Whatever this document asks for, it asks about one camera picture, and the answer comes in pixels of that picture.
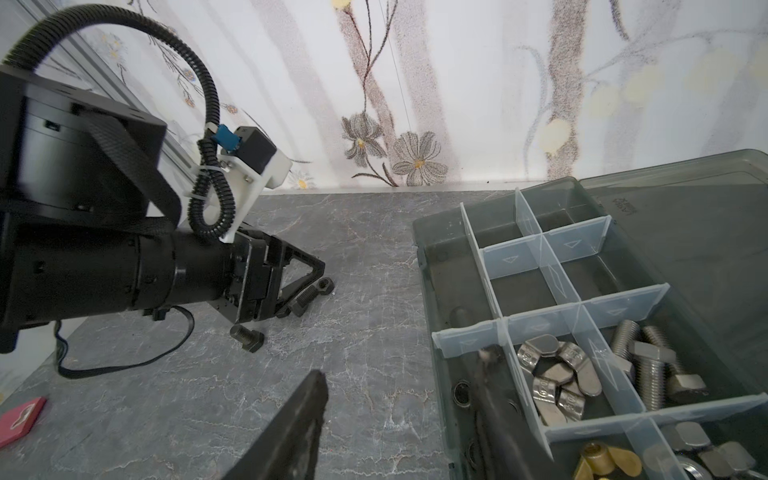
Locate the black hex bolt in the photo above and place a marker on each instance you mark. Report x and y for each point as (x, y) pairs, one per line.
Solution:
(299, 305)
(250, 340)

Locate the silver wing nut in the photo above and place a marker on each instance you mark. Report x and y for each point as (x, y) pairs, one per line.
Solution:
(534, 349)
(571, 404)
(544, 394)
(577, 359)

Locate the silver hex bolt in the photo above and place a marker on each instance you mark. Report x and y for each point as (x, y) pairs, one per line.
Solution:
(651, 361)
(624, 335)
(682, 386)

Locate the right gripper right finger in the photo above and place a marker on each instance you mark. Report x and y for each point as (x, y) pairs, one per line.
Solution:
(508, 448)

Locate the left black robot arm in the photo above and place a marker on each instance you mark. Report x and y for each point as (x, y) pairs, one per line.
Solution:
(89, 226)

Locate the small pink red block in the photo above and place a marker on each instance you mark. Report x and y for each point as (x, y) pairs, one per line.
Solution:
(18, 422)

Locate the grey compartment organizer box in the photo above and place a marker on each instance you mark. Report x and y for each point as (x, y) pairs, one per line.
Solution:
(682, 247)

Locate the silver hex nut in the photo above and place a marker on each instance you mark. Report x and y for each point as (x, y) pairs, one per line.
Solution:
(693, 469)
(727, 460)
(686, 437)

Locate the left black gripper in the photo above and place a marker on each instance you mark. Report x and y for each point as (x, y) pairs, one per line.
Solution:
(258, 290)

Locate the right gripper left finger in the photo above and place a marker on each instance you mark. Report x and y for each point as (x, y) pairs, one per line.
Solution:
(288, 448)

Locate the brass wing nut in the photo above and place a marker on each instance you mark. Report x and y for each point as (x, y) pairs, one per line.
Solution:
(598, 459)

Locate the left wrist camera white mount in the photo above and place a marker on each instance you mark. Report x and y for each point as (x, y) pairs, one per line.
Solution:
(236, 167)

